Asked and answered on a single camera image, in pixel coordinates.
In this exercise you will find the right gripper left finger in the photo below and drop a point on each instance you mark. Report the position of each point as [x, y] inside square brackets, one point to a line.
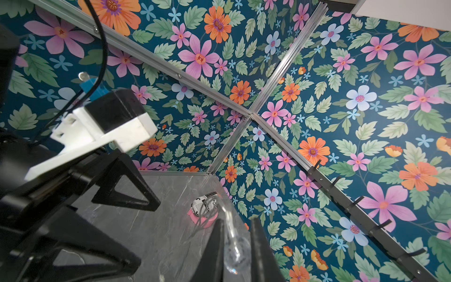
[211, 266]

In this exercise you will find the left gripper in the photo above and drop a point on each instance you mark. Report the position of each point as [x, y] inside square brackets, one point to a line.
[65, 247]

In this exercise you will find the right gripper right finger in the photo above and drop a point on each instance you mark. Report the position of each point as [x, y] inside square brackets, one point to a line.
[264, 267]

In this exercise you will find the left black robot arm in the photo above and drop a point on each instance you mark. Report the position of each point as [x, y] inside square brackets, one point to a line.
[19, 135]

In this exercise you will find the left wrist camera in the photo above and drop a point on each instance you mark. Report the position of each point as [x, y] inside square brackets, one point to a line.
[117, 117]

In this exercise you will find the black hook rail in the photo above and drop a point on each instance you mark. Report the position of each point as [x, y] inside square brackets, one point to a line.
[376, 231]

